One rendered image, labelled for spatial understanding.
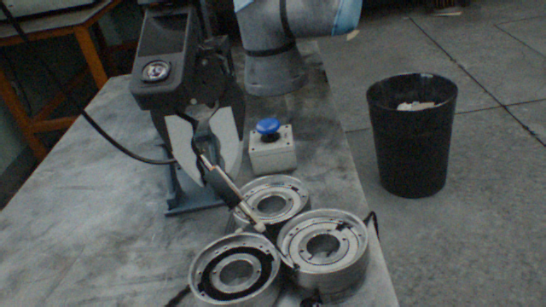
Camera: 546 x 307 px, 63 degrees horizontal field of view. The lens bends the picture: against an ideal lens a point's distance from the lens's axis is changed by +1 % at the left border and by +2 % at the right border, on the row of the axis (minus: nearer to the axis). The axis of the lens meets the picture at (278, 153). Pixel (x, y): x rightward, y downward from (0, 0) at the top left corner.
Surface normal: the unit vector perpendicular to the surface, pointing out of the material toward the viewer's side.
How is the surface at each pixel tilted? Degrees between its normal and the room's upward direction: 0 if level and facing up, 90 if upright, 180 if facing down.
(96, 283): 0
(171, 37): 23
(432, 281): 0
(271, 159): 90
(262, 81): 73
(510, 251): 0
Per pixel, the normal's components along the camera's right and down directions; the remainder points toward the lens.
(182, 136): -0.02, 0.41
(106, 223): -0.18, -0.83
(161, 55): -0.12, -0.57
